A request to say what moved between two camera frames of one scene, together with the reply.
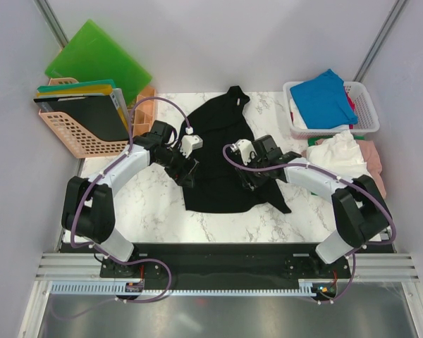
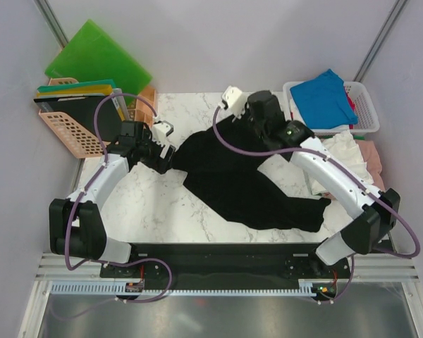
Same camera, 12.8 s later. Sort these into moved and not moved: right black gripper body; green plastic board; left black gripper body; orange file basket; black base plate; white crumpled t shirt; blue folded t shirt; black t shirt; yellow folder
Moved: right black gripper body; black t shirt; left black gripper body
Not moved: blue folded t shirt; orange file basket; green plastic board; white crumpled t shirt; black base plate; yellow folder
